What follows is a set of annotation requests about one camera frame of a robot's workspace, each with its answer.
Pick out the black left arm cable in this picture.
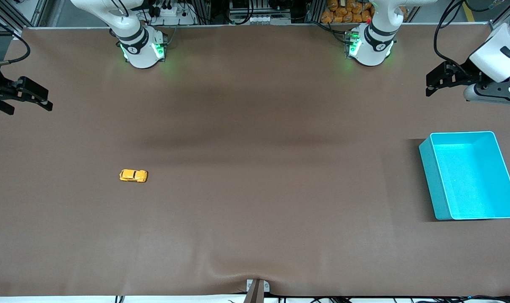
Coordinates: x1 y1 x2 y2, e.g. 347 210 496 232
433 0 497 78

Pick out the brown clamp bar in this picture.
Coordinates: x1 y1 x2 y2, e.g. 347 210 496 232
243 279 265 303

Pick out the yellow beetle toy car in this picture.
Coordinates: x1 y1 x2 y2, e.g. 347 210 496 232
120 169 148 183

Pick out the metal clamp bracket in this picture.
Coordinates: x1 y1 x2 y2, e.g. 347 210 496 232
246 279 270 293

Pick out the turquoise plastic bin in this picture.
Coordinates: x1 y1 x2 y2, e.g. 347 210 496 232
419 131 510 221

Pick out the pile of orange packs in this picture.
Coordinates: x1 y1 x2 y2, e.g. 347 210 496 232
321 0 408 24

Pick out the brown table mat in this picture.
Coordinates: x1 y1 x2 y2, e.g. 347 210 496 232
0 24 510 297

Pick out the white power strip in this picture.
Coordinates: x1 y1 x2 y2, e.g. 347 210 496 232
152 3 196 26

